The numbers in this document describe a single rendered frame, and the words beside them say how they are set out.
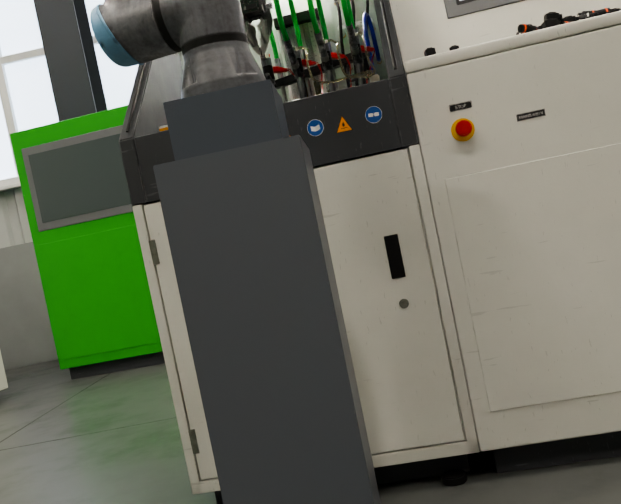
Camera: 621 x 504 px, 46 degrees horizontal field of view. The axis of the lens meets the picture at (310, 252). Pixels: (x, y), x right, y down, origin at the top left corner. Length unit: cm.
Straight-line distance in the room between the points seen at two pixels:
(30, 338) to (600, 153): 544
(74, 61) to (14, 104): 85
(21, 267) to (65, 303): 164
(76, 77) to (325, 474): 502
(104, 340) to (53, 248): 67
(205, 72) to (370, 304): 72
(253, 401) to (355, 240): 61
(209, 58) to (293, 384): 55
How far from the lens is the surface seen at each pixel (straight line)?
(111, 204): 470
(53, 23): 611
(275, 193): 115
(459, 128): 165
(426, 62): 171
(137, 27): 133
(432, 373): 172
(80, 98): 593
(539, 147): 170
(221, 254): 116
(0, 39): 676
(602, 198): 172
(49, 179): 489
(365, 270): 169
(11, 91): 664
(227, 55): 125
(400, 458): 178
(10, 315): 657
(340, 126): 170
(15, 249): 650
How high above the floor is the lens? 65
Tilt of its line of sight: 2 degrees down
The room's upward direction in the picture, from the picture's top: 11 degrees counter-clockwise
